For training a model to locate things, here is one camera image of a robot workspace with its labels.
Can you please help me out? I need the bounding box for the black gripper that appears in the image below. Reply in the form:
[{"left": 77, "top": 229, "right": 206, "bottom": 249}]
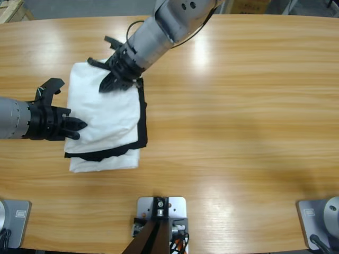
[
  {"left": 23, "top": 101, "right": 88, "bottom": 141},
  {"left": 87, "top": 43, "right": 146, "bottom": 94}
]

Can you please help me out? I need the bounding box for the white t-shirt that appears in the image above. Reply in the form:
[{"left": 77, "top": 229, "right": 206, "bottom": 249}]
[{"left": 65, "top": 59, "right": 141, "bottom": 154}]

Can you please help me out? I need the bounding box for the white garment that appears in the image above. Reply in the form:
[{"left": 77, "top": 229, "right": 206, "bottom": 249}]
[{"left": 69, "top": 149, "right": 140, "bottom": 174}]

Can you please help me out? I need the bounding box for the black garment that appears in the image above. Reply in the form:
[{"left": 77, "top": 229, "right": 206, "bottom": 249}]
[{"left": 64, "top": 78, "right": 148, "bottom": 162}]

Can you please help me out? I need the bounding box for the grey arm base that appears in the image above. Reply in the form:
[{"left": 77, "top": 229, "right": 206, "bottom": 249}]
[
  {"left": 296, "top": 195, "right": 339, "bottom": 251},
  {"left": 0, "top": 199, "right": 32, "bottom": 249}
]

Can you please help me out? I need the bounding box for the light wooden pallet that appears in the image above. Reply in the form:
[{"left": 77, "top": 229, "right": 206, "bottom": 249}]
[{"left": 0, "top": 0, "right": 35, "bottom": 24}]

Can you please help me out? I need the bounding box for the brown cardboard box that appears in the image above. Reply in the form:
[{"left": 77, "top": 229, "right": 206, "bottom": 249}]
[{"left": 232, "top": 0, "right": 271, "bottom": 14}]

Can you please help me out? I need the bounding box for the orange clamp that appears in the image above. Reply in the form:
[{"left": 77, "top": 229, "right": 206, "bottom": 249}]
[{"left": 169, "top": 234, "right": 189, "bottom": 254}]

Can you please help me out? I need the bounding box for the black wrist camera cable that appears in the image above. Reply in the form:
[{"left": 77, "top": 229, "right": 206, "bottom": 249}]
[{"left": 126, "top": 7, "right": 216, "bottom": 50}]

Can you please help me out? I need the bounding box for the silver angle bracket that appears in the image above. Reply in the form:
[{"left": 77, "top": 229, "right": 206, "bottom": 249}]
[
  {"left": 171, "top": 221, "right": 188, "bottom": 236},
  {"left": 132, "top": 221, "right": 145, "bottom": 238}
]

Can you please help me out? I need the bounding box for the black base cable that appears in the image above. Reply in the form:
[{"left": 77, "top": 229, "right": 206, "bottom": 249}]
[
  {"left": 0, "top": 228, "right": 13, "bottom": 249},
  {"left": 309, "top": 233, "right": 333, "bottom": 254}
]

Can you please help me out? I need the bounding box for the white mount plate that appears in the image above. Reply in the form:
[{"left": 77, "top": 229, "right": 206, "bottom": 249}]
[{"left": 136, "top": 196, "right": 189, "bottom": 254}]

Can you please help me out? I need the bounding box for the dark camera post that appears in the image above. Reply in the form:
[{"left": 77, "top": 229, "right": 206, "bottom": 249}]
[{"left": 123, "top": 196, "right": 171, "bottom": 254}]

